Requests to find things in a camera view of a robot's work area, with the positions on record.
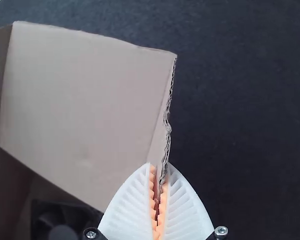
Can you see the cardboard box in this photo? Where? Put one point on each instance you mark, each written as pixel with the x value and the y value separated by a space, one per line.
pixel 77 100

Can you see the black square fan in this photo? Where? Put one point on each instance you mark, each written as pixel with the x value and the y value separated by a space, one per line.
pixel 55 217

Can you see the black mat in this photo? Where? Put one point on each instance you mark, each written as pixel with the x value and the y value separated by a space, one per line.
pixel 240 100

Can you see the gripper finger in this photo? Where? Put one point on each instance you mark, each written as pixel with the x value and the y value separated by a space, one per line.
pixel 185 210
pixel 130 205

